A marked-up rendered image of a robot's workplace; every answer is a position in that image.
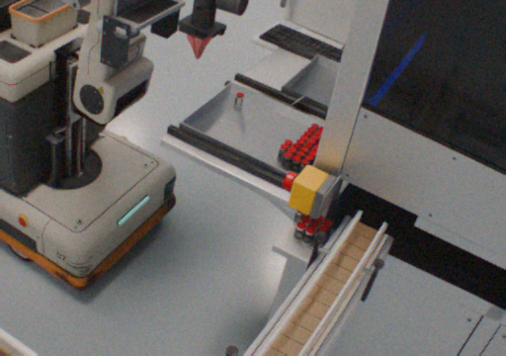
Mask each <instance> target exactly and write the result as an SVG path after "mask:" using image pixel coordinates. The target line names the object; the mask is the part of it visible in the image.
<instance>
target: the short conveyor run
mask: <svg viewBox="0 0 506 356"><path fill-rule="evenodd" d="M362 213H363V211H357V214H356V215H355V216H354V218H351V217H350V216H345V218H344V219H343V221H342V222H341V223H340V224H339V226H338V228H337V230H336V231H335V232H334V233H333V234H332V236H331V237H330V239H329V241H328V242H327V243H326V245H325V246H324V247H322V243H323V240H324V239H325V237H326V232H324V231H322V230H320V231H319V232H318V233H317V235H316V239H317V240H316V243H315V244H314V247H313V250H312V253H311V255H310V258H309V261H308V264H307V267H306V269H305V272H304V275H303V277H302V278H301V279H300V280H299V281H298V283H297V284H296V286H295V288H294V289H293V290H292V291H291V293H290V294H289V295H288V297H287V299H286V300H285V301H284V302H283V303H282V304H281V305H280V308H279V309H278V310H277V311H276V313H275V314H274V315H273V316H272V318H271V319H270V321H269V322H268V323H267V324H266V325H265V327H264V329H263V330H262V331H261V332H260V333H259V335H258V337H257V338H256V339H255V340H254V341H253V342H252V345H251V346H249V348H248V349H247V350H246V353H244V354H243V356H327V355H328V354H329V352H330V351H331V349H332V348H333V347H334V344H335V342H336V341H337V340H338V338H339V336H341V334H342V331H343V329H344V328H345V327H346V325H347V323H349V321H350V319H351V316H352V315H353V314H354V312H355V310H356V309H357V308H358V306H359V304H360V302H361V301H363V302H364V301H365V299H366V298H367V297H368V295H369V293H370V291H371V289H372V287H373V284H374V281H375V279H376V277H377V275H378V273H379V271H380V269H381V268H382V267H383V266H384V261H385V258H386V256H387V254H388V252H389V249H390V247H391V245H392V243H393V237H391V236H388V235H387V234H383V233H384V231H385V230H386V228H387V226H388V223H386V222H384V223H383V224H382V226H381V228H380V229H379V231H378V230H374V229H373V228H371V227H369V226H367V225H364V224H362V223H360V222H358V221H359V220H360V218H361V216H362ZM319 251H321V252H320V253H319ZM318 253H319V254H318ZM237 354H238V349H237V348H236V347H235V346H228V347H227V348H226V350H225V355H226V356H237Z"/></svg>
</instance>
